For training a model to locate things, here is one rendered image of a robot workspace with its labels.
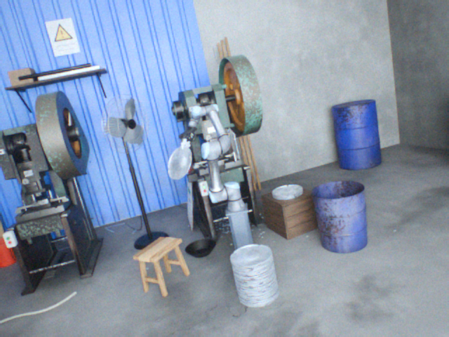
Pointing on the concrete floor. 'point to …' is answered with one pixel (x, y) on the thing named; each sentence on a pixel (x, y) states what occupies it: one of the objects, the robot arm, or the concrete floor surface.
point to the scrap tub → (341, 215)
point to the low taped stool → (155, 252)
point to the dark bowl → (200, 248)
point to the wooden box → (290, 215)
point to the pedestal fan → (125, 130)
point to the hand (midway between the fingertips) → (182, 148)
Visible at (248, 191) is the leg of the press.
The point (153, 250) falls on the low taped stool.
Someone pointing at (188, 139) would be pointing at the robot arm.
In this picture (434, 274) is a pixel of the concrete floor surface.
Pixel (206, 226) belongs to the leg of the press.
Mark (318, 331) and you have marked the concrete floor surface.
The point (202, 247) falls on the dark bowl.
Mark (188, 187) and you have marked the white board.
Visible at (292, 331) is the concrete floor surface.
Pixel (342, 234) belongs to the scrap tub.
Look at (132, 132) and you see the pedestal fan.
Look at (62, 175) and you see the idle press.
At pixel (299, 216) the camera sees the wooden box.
